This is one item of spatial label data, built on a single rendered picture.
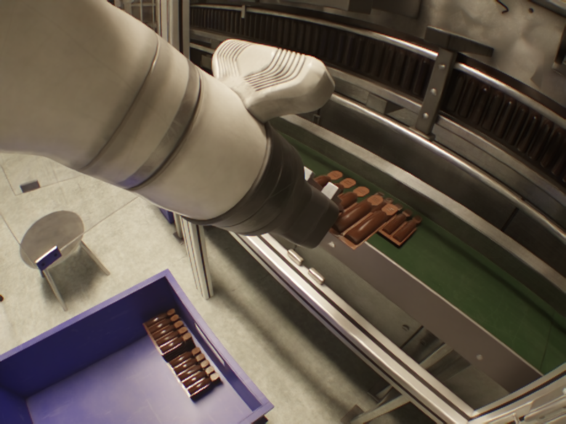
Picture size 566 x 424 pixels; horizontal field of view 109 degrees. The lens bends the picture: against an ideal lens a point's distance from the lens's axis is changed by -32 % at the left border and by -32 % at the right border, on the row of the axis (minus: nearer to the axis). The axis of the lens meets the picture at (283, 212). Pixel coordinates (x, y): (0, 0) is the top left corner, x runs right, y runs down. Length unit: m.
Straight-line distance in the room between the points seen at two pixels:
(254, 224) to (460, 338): 0.36
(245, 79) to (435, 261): 0.40
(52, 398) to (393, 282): 0.90
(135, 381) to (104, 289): 0.56
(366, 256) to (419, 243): 0.10
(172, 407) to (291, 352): 0.48
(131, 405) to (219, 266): 0.70
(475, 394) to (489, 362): 0.54
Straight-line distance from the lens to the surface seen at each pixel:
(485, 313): 0.47
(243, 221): 0.17
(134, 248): 1.41
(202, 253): 0.96
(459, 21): 0.76
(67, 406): 0.93
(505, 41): 0.73
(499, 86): 0.45
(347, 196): 0.33
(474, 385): 0.99
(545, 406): 0.37
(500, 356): 0.47
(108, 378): 0.89
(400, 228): 0.50
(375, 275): 0.47
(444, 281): 0.47
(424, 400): 0.49
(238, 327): 1.11
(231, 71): 0.18
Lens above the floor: 1.01
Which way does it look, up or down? 42 degrees down
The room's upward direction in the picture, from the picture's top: 7 degrees clockwise
